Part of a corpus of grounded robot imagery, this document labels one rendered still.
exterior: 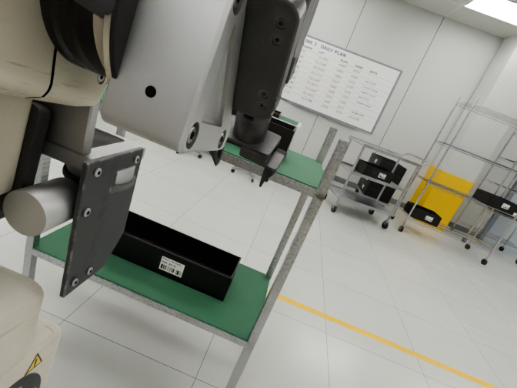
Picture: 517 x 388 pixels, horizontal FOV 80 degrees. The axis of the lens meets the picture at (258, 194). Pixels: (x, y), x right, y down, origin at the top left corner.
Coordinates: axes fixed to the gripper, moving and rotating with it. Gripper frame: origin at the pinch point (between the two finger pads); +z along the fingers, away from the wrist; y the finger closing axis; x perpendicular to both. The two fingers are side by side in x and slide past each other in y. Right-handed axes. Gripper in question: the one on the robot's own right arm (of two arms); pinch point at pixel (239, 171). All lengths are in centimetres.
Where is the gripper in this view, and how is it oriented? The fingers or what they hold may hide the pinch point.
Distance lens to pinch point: 60.5
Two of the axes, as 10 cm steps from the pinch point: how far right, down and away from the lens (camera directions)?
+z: -2.3, 6.6, 7.1
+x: -3.8, 6.1, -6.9
